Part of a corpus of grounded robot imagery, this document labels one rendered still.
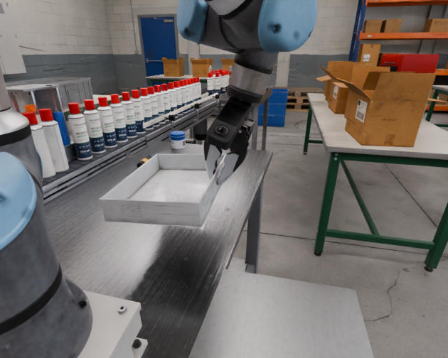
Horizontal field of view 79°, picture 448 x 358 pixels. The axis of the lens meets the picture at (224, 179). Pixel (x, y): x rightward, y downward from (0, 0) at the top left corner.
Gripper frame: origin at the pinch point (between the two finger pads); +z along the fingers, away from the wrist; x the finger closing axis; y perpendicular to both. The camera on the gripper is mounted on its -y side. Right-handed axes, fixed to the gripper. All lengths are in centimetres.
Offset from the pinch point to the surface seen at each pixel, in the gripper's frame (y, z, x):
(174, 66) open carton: 506, 67, 237
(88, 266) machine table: -17.2, 21.6, 17.7
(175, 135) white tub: 59, 19, 34
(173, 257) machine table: -9.9, 16.9, 2.2
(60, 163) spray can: 13, 23, 53
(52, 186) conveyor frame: 5, 26, 49
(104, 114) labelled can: 39, 13, 57
